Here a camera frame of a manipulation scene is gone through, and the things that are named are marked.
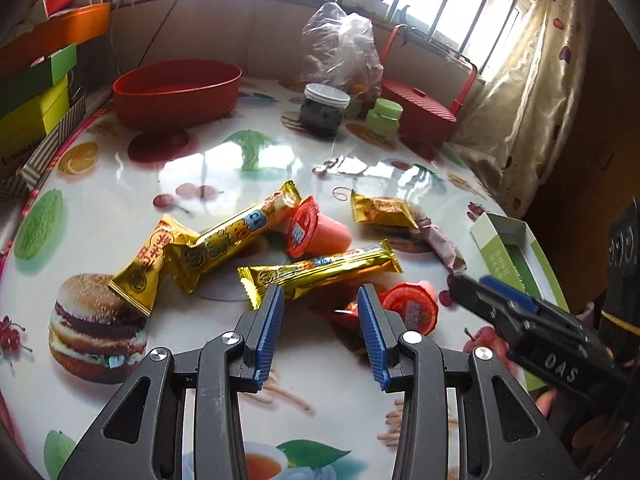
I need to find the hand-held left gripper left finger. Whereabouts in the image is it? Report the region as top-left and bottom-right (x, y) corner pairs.
(57, 284), (286, 480)

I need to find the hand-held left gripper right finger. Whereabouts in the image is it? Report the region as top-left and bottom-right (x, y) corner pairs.
(356, 284), (583, 480)

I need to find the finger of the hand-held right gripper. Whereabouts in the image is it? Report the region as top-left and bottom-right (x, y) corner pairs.
(477, 275), (583, 322)
(446, 274), (532, 333)

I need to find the green and white cardboard box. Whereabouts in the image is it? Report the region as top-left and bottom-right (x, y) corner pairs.
(470, 212), (571, 313)

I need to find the red lid jelly cup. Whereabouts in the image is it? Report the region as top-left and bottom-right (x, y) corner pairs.
(378, 281), (441, 337)
(286, 195), (353, 261)

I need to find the long gold snack bar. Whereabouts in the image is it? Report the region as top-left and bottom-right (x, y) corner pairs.
(172, 181), (302, 295)
(237, 239), (404, 310)

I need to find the small gold snack packet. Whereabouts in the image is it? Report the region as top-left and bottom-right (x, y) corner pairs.
(109, 214), (201, 317)
(349, 190), (420, 229)

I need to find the cream patterned curtain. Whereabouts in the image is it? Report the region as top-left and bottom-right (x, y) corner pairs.
(450, 0), (601, 221)

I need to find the small green jar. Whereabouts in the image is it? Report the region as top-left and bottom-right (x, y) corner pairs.
(365, 99), (403, 136)

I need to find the dark jar with white lid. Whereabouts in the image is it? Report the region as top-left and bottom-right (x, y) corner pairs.
(299, 83), (351, 136)

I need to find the red oval bowl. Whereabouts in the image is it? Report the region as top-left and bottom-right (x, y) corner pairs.
(112, 60), (243, 130)

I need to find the black and white striped box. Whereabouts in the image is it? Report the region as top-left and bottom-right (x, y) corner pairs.
(22, 100), (116, 187)

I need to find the clear plastic bag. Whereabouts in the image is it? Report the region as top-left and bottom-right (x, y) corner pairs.
(300, 2), (383, 106)

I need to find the yellow-green box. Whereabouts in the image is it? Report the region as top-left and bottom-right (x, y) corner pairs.
(0, 77), (71, 148)

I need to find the dark green box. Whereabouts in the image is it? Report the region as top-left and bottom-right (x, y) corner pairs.
(0, 44), (78, 106)

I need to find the orange box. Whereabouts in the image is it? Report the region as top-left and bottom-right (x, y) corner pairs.
(0, 2), (111, 76)

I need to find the red lidded basket with handle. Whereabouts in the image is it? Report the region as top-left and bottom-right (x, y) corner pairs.
(377, 24), (478, 148)

